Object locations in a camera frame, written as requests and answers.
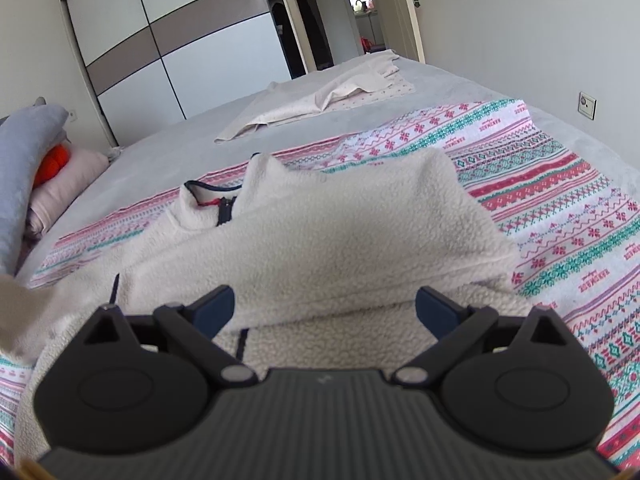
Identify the pink folded pillow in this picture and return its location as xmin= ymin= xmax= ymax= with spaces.
xmin=25 ymin=147 xmax=110 ymax=239

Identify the grey-blue pillow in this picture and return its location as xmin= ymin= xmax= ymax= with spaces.
xmin=0 ymin=97 xmax=70 ymax=277

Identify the white and taupe wardrobe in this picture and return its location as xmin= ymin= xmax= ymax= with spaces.
xmin=60 ymin=0 xmax=294 ymax=146

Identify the white fleece sweater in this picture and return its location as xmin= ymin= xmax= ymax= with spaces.
xmin=0 ymin=152 xmax=539 ymax=472

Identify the beige cloth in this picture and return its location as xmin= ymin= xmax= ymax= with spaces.
xmin=215 ymin=50 xmax=417 ymax=144

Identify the open closet shelf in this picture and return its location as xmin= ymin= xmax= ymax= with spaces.
xmin=255 ymin=0 xmax=334 ymax=79

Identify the orange plush toy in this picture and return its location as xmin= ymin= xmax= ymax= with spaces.
xmin=33 ymin=144 xmax=70 ymax=185

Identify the patterned striped blanket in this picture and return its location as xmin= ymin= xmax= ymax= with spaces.
xmin=0 ymin=99 xmax=640 ymax=472

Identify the white door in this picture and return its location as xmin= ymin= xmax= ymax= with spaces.
xmin=367 ymin=0 xmax=426 ymax=64

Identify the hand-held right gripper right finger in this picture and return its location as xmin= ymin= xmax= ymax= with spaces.
xmin=390 ymin=286 xmax=576 ymax=387

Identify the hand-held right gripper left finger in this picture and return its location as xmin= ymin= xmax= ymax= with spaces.
xmin=80 ymin=285 xmax=261 ymax=389

